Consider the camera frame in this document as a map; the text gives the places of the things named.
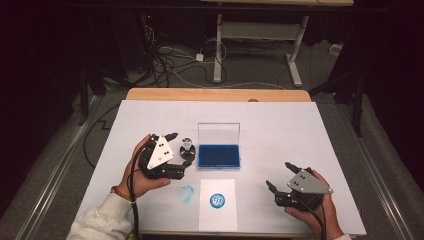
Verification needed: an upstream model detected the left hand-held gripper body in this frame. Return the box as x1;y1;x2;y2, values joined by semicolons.
138;134;186;181

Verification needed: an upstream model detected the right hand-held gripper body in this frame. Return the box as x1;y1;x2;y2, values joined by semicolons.
273;169;334;213

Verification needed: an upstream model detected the black round stamp cap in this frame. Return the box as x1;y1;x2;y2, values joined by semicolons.
179;148;197;161

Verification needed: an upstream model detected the stamp with clear handle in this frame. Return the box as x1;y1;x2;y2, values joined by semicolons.
179;137;196;155

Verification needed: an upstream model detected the blue ink pad case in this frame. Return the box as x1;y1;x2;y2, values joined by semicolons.
197;122;242;170

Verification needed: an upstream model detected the person's left hand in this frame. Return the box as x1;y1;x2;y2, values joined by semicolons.
118;134;172;198

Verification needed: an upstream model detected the person's right hand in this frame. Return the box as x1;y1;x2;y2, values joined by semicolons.
283;167;344;239

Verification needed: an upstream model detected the large white table mat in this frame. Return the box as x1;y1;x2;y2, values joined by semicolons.
72;99;367;237

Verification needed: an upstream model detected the small white paper sheet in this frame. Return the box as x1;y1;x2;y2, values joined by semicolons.
198;178;238;232

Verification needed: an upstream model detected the black metal stand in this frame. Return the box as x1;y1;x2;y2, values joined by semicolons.
309;66;365;138
78;66;108;127

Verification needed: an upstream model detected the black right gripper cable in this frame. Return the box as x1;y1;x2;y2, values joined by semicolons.
303;199;328;240

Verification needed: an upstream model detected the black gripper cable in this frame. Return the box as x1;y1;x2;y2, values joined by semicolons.
303;199;328;240
127;143;152;240

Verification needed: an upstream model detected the red bracelet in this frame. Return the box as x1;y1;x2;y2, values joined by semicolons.
110;185;138;204

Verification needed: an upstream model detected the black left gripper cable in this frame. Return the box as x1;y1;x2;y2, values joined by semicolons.
127;143;152;240

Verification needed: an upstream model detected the tangle of floor cables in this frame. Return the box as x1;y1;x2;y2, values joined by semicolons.
143;23;291;91

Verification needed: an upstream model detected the metal floor rail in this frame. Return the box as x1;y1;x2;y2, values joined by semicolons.
18;96;101;240
336;103;416;240

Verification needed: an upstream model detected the black floor cable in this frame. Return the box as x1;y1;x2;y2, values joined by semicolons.
82;103;120;169

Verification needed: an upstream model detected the white metal desk frame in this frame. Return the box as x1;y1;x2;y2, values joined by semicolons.
199;0;355;88

